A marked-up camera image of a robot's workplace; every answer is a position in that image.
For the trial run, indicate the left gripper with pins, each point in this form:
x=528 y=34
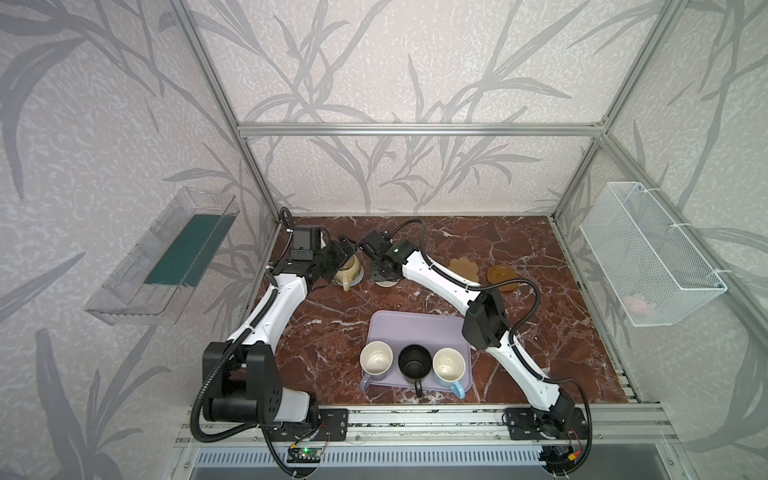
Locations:
x=335 y=256

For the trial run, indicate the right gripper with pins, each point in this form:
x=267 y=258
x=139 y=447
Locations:
x=376 y=253

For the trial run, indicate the beige ceramic mug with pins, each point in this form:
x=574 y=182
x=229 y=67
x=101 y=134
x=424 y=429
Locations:
x=350 y=268

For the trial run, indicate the white patterned round coaster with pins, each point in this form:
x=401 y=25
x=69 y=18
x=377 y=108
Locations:
x=387 y=283

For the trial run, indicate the blue-grey round coaster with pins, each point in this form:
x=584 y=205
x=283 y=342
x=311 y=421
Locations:
x=347 y=281

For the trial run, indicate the white mug purple handle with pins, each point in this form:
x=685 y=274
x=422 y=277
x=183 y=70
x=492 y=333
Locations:
x=375 y=359

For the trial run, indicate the black mug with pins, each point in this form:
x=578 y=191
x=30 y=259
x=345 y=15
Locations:
x=415 y=364

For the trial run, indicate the brown wooden round coaster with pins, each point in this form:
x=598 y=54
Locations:
x=501 y=273

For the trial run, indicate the white mug blue outside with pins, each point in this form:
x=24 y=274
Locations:
x=449 y=368

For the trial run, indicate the cork paw-shaped coaster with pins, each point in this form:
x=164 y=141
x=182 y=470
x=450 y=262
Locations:
x=465 y=268

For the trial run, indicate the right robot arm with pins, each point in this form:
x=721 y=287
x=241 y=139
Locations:
x=486 y=326

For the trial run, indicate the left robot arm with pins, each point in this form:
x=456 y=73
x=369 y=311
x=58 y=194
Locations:
x=241 y=386

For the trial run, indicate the lavender tray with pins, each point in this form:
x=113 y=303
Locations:
x=434 y=332

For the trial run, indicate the green circuit board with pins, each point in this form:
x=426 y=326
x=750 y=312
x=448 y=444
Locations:
x=301 y=454

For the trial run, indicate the pink object in basket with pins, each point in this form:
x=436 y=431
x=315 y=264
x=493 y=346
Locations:
x=638 y=305

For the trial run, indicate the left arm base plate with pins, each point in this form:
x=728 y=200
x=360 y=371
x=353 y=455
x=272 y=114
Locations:
x=328 y=425

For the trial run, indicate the clear plastic wall bin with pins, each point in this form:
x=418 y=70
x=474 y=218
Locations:
x=155 y=281

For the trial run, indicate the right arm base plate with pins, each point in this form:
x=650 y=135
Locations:
x=531 y=424

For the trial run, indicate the white wire mesh basket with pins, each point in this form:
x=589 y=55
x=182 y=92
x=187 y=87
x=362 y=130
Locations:
x=642 y=249

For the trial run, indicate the aluminium mounting rail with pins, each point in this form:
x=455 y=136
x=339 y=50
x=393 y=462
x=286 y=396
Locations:
x=467 y=424

